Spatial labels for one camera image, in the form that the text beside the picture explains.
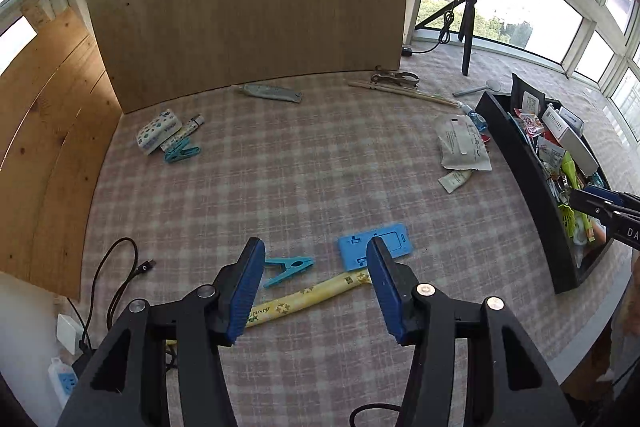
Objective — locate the small wooden strip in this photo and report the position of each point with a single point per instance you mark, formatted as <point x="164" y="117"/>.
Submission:
<point x="32" y="14"/>

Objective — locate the blue phone stand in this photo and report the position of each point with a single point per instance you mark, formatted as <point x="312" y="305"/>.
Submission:
<point x="355" y="252"/>

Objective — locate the plaid cloth covered desktop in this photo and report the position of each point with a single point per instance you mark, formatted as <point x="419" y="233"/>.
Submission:
<point x="300" y="182"/>

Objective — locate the white blue power strip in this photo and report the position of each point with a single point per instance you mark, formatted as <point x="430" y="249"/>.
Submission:
<point x="62" y="382"/>

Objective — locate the small white tube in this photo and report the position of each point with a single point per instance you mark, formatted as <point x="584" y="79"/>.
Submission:
<point x="455" y="181"/>

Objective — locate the yellow straw packet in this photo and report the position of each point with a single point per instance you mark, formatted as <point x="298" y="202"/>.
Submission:
<point x="300" y="299"/>

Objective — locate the pine plank board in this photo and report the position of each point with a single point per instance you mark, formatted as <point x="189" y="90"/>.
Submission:
<point x="50" y="157"/>

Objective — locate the white paper packet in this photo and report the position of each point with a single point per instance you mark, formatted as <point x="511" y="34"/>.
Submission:
<point x="460" y="147"/>

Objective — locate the white charger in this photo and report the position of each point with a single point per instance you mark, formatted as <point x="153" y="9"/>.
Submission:
<point x="70" y="332"/>

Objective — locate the light plywood board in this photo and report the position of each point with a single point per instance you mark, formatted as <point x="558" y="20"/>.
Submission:
<point x="250" y="7"/>

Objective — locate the black power adapter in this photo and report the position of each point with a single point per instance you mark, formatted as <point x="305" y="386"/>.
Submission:
<point x="84" y="359"/>

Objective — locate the patterned cream tube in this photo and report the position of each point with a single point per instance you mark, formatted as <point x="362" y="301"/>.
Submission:
<point x="185" y="129"/>

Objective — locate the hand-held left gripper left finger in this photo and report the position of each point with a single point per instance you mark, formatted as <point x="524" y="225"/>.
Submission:
<point x="247" y="292"/>

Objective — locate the lime green perforated scoop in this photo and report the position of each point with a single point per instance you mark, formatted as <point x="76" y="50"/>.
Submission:
<point x="572" y="219"/>

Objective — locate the teal plastic clothespin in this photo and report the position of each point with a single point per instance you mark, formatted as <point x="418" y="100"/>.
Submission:
<point x="295" y="264"/>
<point x="180" y="152"/>

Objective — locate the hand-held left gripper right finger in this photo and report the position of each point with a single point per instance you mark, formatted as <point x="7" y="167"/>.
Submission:
<point x="385" y="292"/>

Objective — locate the small white hand mirror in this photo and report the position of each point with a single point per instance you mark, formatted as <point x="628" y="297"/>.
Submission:
<point x="495" y="85"/>

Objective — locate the metal pliers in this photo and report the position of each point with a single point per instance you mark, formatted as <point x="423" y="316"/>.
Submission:
<point x="395" y="78"/>

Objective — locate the grey utility knife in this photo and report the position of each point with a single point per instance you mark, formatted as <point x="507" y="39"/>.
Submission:
<point x="270" y="93"/>

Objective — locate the small blue clear bottle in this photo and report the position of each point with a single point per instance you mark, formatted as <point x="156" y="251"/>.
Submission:
<point x="475" y="122"/>

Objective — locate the lime green plastic item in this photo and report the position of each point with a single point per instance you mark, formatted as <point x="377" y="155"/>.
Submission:
<point x="571" y="169"/>

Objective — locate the black packet white label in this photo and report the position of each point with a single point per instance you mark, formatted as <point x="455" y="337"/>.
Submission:
<point x="531" y="99"/>

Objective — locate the white cardboard box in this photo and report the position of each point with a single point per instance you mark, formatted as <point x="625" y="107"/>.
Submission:
<point x="575" y="147"/>

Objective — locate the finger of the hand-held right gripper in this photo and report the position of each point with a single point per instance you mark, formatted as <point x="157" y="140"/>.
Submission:
<point x="602" y="193"/>
<point x="587" y="203"/>

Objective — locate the wooden chopstick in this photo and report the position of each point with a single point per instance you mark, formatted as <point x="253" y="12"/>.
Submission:
<point x="400" y="93"/>

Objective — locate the black storage box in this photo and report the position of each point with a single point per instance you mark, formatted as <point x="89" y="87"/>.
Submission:
<point x="530" y="187"/>

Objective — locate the patterned tissue pack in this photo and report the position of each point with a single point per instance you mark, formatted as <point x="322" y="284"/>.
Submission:
<point x="157" y="132"/>

